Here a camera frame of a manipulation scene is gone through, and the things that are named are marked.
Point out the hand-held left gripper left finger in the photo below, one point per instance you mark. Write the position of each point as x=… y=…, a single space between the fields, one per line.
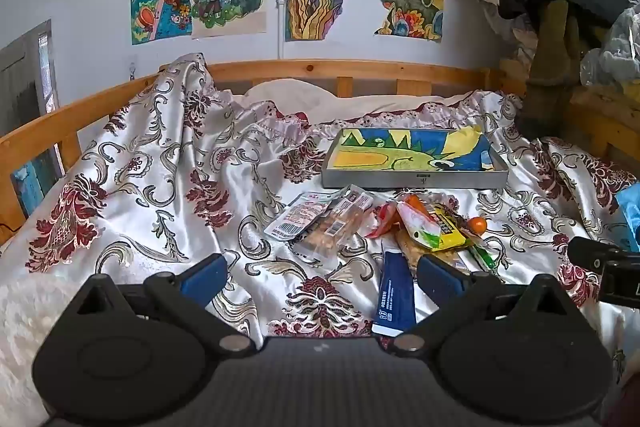
x=202 y=281

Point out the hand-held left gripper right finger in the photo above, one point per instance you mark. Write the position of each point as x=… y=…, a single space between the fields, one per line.
x=440 y=281

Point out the clear cracker packet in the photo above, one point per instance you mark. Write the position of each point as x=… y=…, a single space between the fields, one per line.
x=407 y=252

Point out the blue snack packet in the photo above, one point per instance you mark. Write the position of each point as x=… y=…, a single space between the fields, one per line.
x=395 y=297

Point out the green stick snack packet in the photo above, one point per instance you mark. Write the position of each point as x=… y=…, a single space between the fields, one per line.
x=482 y=257

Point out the yellow snack packet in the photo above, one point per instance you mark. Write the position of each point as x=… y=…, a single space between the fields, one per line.
x=450 y=229

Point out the white green snack packet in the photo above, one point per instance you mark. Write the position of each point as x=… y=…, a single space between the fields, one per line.
x=417 y=224

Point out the orange red snack packet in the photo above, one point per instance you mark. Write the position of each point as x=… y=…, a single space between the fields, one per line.
x=382 y=219

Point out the white snack packet red print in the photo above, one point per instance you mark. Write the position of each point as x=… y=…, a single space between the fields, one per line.
x=295 y=219

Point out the clear packet of brown snacks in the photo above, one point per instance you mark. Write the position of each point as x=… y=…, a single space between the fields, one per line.
x=330 y=232

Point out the grey tray with painted lining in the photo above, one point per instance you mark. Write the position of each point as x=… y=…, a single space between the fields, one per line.
x=400 y=152

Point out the light blue cloth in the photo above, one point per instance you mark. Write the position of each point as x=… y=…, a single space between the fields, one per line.
x=629 y=217

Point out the small orange fruit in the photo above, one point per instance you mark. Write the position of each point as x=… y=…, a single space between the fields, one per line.
x=478 y=225

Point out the patterned satin blanket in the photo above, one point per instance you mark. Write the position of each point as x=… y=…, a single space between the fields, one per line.
x=150 y=187

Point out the white fluffy blanket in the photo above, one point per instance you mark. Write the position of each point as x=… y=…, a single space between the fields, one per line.
x=25 y=332

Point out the cream pillow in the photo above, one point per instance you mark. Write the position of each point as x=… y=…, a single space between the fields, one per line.
x=300 y=94

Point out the clear plastic bag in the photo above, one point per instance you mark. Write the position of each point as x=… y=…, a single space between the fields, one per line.
x=615 y=52

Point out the brown trousers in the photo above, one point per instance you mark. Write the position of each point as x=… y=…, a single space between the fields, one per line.
x=552 y=52

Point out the grey door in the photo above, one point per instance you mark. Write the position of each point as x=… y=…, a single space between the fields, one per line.
x=25 y=97

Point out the wooden bed frame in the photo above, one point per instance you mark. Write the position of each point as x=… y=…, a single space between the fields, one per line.
x=310 y=68

